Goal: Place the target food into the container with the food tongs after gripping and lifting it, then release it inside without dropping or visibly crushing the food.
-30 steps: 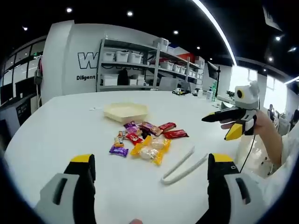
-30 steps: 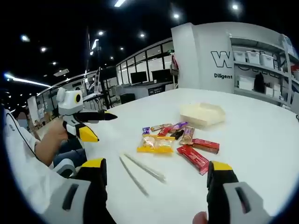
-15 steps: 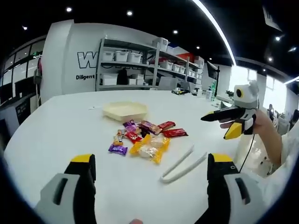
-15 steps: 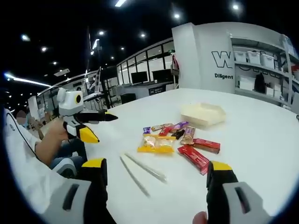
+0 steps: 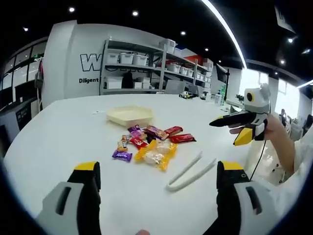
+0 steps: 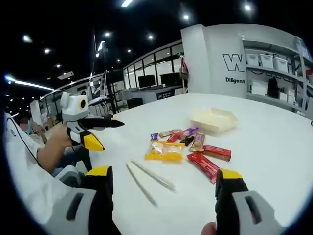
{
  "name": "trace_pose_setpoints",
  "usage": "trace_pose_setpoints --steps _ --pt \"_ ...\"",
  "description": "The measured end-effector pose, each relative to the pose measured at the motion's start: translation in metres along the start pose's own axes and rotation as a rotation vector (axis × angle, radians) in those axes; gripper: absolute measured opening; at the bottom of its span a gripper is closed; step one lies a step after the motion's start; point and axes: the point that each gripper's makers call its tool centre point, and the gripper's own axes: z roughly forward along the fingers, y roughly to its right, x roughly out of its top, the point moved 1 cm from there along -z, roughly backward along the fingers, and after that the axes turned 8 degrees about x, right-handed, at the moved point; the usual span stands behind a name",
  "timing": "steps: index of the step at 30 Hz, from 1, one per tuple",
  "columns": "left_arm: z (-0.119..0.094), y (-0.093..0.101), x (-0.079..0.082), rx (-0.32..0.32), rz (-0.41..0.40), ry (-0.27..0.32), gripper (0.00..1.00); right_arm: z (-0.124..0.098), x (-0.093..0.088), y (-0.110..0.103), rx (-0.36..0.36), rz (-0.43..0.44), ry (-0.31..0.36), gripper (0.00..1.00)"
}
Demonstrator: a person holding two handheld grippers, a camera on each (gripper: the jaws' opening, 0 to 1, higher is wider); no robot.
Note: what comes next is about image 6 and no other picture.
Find black office chair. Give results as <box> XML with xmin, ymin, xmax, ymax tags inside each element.
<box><xmin>126</xmin><ymin>97</ymin><xmax>144</xmax><ymax>110</ymax></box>

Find person's right hand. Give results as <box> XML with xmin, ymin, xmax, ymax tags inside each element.
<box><xmin>201</xmin><ymin>222</ymin><xmax>218</xmax><ymax>235</ymax></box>

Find black snack packet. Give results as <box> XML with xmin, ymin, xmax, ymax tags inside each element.
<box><xmin>180</xmin><ymin>136</ymin><xmax>195</xmax><ymax>147</ymax></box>

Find grey metal shelf rack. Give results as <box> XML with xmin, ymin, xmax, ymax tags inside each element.
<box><xmin>241</xmin><ymin>35</ymin><xmax>313</xmax><ymax>116</ymax></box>

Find ceiling air unit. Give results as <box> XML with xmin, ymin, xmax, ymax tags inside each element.
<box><xmin>57</xmin><ymin>71</ymin><xmax>75</xmax><ymax>81</ymax></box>

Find yellow clear snack packet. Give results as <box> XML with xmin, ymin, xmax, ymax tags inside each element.
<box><xmin>144</xmin><ymin>140</ymin><xmax>185</xmax><ymax>163</ymax></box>

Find black monitor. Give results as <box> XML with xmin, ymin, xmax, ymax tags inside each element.
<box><xmin>137</xmin><ymin>74</ymin><xmax>156</xmax><ymax>89</ymax></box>
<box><xmin>159</xmin><ymin>72</ymin><xmax>182</xmax><ymax>87</ymax></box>

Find orange brown snack packet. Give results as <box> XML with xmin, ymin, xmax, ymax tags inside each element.
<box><xmin>159</xmin><ymin>129</ymin><xmax>183</xmax><ymax>138</ymax></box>

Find long ceiling light strip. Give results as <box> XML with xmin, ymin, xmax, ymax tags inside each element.
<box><xmin>4</xmin><ymin>74</ymin><xmax>56</xmax><ymax>92</ymax></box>

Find long red snack packet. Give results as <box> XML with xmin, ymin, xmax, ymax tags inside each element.
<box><xmin>186</xmin><ymin>151</ymin><xmax>221</xmax><ymax>185</ymax></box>

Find dark red snack packet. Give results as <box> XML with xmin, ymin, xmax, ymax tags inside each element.
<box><xmin>202</xmin><ymin>144</ymin><xmax>232</xmax><ymax>163</ymax></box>

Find cream paper food container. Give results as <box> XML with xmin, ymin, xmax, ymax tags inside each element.
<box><xmin>190</xmin><ymin>107</ymin><xmax>239</xmax><ymax>137</ymax></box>

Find grey office counter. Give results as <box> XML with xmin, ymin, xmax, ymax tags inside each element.
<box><xmin>121</xmin><ymin>85</ymin><xmax>188</xmax><ymax>105</ymax></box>

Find person's left hand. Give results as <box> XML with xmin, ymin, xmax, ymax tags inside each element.
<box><xmin>54</xmin><ymin>125</ymin><xmax>74</xmax><ymax>149</ymax></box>

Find person's dark trousers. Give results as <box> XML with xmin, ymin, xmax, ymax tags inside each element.
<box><xmin>51</xmin><ymin>144</ymin><xmax>93</xmax><ymax>177</ymax></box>

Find black bag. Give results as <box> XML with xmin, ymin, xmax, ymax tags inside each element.
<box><xmin>267</xmin><ymin>76</ymin><xmax>280</xmax><ymax>98</ymax></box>

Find white storage box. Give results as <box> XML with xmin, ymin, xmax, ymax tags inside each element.
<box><xmin>273</xmin><ymin>57</ymin><xmax>290</xmax><ymax>71</ymax></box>
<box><xmin>245</xmin><ymin>53</ymin><xmax>260</xmax><ymax>67</ymax></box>
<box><xmin>259</xmin><ymin>53</ymin><xmax>275</xmax><ymax>69</ymax></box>

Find black tripod stand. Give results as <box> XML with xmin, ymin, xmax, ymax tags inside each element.
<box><xmin>104</xmin><ymin>70</ymin><xmax>117</xmax><ymax>116</ymax></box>

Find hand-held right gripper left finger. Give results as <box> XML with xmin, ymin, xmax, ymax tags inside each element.
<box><xmin>45</xmin><ymin>165</ymin><xmax>123</xmax><ymax>235</ymax></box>

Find small red snack packet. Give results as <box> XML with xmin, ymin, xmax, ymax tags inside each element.
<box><xmin>166</xmin><ymin>133</ymin><xmax>182</xmax><ymax>143</ymax></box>

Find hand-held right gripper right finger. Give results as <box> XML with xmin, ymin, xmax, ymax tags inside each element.
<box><xmin>215</xmin><ymin>168</ymin><xmax>287</xmax><ymax>235</ymax></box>

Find grey worn device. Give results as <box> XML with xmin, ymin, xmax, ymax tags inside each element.
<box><xmin>58</xmin><ymin>165</ymin><xmax>82</xmax><ymax>188</ymax></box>

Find white carton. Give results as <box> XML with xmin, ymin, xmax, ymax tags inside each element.
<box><xmin>251</xmin><ymin>80</ymin><xmax>269</xmax><ymax>96</ymax></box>

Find long purple snack packet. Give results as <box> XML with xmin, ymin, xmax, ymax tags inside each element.
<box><xmin>180</xmin><ymin>127</ymin><xmax>201</xmax><ymax>137</ymax></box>

